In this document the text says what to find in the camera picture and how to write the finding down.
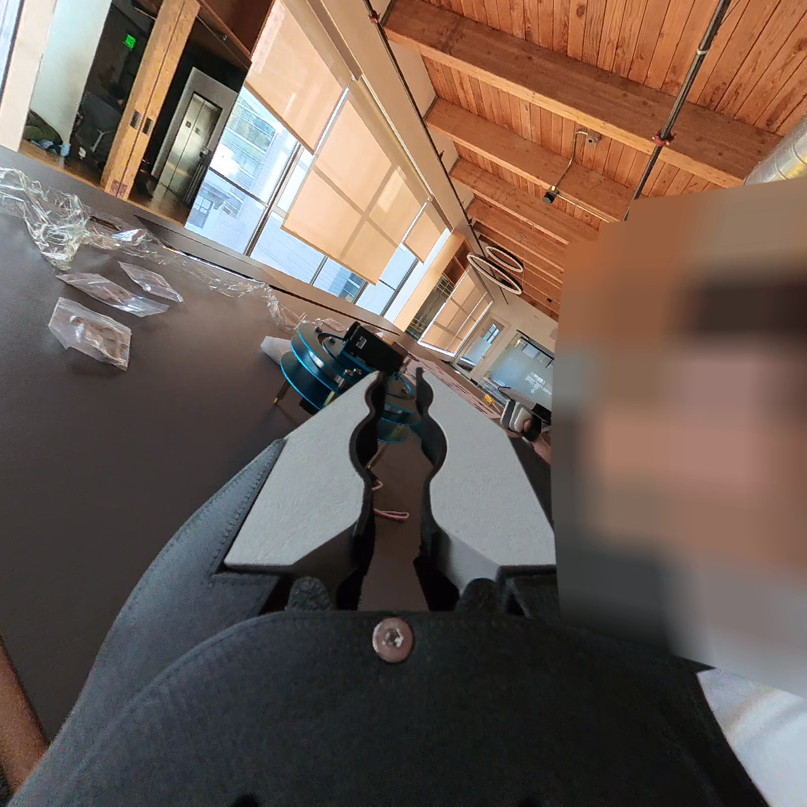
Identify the silver air duct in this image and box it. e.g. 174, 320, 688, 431
744, 134, 807, 185

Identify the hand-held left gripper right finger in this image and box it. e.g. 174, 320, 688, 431
413, 369, 557, 611

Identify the red white servo cable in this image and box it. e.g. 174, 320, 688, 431
367, 457, 411, 523

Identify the beige roller blind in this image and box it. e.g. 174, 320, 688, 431
402, 203, 446, 264
280, 93, 431, 286
245, 0, 364, 153

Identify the large glass window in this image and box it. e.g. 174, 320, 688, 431
186, 85, 455, 322

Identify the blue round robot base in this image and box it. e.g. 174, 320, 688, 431
277, 322, 425, 450

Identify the frosted glass partition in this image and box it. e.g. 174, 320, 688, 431
492, 333, 557, 412

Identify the black ceiling pipe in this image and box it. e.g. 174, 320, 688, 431
629, 0, 733, 204

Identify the metal elevator door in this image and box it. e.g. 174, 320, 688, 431
151, 68, 238, 204

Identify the large ring lamp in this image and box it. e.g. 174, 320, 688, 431
466, 251, 525, 296

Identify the glass door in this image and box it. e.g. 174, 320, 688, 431
456, 318, 506, 374

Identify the person's white shirt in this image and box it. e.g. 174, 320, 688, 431
696, 668, 807, 807

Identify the light wooden column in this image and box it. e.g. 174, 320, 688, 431
394, 232, 469, 336

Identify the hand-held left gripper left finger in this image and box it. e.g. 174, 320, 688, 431
224, 371, 388, 611

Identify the crumpled clear plastic wrap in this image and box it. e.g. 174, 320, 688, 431
0, 167, 297, 329

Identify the labelled clear parts bag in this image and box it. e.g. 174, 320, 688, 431
49, 298, 133, 371
55, 271, 170, 317
119, 260, 185, 303

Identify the wooden post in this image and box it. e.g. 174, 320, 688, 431
101, 0, 203, 198

